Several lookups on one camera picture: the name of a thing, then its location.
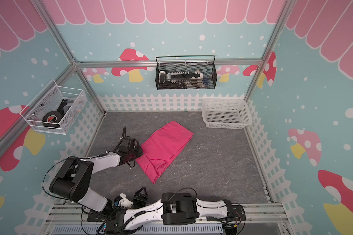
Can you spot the black tape roll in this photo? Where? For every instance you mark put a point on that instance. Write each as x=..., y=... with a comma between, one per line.
x=51, y=119

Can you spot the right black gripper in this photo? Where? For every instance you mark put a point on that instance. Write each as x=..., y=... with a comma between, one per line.
x=138, y=199

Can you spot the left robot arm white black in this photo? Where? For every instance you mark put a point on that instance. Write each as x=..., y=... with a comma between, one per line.
x=72, y=182

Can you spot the black white tool in basket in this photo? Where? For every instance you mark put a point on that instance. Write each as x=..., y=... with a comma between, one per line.
x=180, y=79

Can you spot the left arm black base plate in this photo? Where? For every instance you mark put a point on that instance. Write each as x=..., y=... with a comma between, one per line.
x=102, y=216

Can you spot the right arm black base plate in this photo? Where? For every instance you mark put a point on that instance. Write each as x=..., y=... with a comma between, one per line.
x=235, y=214

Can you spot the aluminium front rail frame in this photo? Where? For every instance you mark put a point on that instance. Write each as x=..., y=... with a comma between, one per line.
x=261, y=219

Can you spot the white wire wall basket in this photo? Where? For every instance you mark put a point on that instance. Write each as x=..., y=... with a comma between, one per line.
x=68, y=101

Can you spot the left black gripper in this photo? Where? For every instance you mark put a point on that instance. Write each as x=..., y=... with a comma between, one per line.
x=139, y=152

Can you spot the white plastic laundry basket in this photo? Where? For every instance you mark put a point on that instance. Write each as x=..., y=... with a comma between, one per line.
x=226, y=113

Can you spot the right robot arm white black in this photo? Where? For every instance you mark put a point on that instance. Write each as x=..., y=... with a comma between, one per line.
x=173, y=209

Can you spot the black wire mesh wall basket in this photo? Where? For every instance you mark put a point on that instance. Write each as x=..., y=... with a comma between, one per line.
x=191, y=63

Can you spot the pink long pants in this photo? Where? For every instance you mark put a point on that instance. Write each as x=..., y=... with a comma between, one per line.
x=161, y=149

